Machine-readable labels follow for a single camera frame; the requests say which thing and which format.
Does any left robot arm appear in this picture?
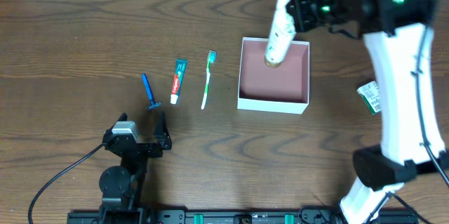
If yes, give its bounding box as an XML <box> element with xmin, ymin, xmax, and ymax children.
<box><xmin>92</xmin><ymin>112</ymin><xmax>172</xmax><ymax>224</ymax></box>

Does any white Pantene tube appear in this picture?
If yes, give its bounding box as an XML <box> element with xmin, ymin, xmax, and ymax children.
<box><xmin>264</xmin><ymin>0</ymin><xmax>296</xmax><ymax>67</ymax></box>

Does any green white toothbrush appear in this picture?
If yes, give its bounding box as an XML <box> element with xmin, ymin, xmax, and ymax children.
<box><xmin>201</xmin><ymin>50</ymin><xmax>217</xmax><ymax>110</ymax></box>

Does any green Dettol soap box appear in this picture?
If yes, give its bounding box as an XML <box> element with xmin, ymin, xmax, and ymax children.
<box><xmin>356</xmin><ymin>81</ymin><xmax>382</xmax><ymax>115</ymax></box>

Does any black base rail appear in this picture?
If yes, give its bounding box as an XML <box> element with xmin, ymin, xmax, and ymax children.
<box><xmin>66</xmin><ymin>209</ymin><xmax>420</xmax><ymax>224</ymax></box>

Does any Colgate toothpaste tube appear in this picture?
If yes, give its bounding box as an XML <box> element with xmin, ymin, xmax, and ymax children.
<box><xmin>170</xmin><ymin>58</ymin><xmax>188</xmax><ymax>105</ymax></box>

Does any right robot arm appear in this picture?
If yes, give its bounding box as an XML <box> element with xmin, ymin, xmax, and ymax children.
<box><xmin>286</xmin><ymin>0</ymin><xmax>448</xmax><ymax>223</ymax></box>

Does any white square cardboard box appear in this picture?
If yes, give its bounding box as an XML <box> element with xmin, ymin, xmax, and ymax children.
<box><xmin>237</xmin><ymin>37</ymin><xmax>310</xmax><ymax>114</ymax></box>

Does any blue disposable razor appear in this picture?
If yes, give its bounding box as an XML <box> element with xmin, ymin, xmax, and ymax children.
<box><xmin>142</xmin><ymin>73</ymin><xmax>161</xmax><ymax>110</ymax></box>

